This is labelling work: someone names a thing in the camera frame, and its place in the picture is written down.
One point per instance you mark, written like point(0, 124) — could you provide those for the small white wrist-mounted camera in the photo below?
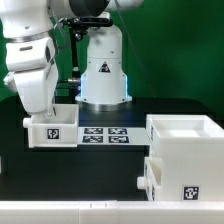
point(9, 82)

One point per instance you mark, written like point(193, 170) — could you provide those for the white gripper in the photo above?
point(36, 89)

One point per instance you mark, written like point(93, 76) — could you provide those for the small white drawer with knob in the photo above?
point(151, 181)

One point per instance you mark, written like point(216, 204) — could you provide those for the large white drawer cabinet box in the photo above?
point(192, 151)

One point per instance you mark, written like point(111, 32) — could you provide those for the white marker sheet on table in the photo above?
point(113, 136)

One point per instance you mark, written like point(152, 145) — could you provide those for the white front rail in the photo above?
point(111, 212)

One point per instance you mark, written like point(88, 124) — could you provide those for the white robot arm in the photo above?
point(34, 34)

